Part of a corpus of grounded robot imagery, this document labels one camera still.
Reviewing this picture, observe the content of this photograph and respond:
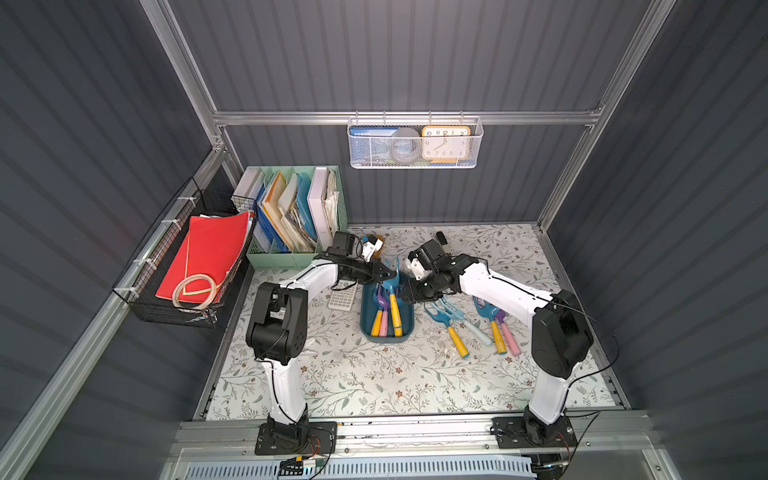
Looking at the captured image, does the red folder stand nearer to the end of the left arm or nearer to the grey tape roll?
the end of the left arm

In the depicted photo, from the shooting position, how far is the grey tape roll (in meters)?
0.87

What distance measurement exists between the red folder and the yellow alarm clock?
0.56 metres

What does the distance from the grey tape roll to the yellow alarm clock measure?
3cm

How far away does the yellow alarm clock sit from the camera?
89 centimetres
